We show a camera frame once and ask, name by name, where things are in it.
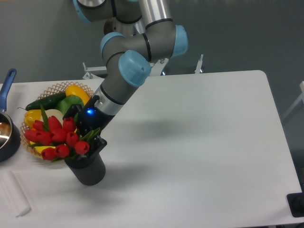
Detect yellow banana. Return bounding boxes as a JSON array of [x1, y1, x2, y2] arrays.
[[29, 141, 55, 154]]

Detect woven wicker basket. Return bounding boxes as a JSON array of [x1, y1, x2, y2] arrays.
[[20, 81, 94, 159]]

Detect white garlic bulb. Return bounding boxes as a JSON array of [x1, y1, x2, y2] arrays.
[[45, 109, 64, 123]]

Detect white frame at right edge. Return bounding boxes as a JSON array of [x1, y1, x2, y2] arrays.
[[285, 81, 304, 119]]

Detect yellow lemon squash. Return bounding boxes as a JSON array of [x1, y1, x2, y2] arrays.
[[65, 85, 90, 104]]

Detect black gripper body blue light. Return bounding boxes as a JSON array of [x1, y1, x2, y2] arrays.
[[77, 95, 114, 136]]

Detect yellow bell pepper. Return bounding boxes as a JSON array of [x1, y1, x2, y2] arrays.
[[24, 109, 43, 128]]

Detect white rolled cloth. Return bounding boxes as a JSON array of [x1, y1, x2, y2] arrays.
[[1, 171, 31, 217]]

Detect dark green cucumber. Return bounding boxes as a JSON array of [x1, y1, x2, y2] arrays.
[[18, 92, 66, 111]]

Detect green leafy vegetable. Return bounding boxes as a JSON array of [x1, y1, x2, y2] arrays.
[[55, 95, 84, 114]]

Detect black ribbed vase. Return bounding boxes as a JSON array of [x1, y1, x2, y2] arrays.
[[64, 154, 106, 186]]

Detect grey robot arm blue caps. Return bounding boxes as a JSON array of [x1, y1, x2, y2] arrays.
[[74, 0, 188, 136]]

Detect red tulip bouquet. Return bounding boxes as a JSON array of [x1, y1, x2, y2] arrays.
[[32, 106, 101, 162]]

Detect black device at table corner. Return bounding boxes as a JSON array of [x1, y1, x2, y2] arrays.
[[286, 192, 304, 218]]

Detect dark pot blue handle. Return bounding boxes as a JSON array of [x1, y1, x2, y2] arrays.
[[0, 68, 20, 162]]

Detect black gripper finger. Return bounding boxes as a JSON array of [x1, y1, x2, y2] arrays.
[[84, 135, 107, 159], [63, 104, 82, 122]]

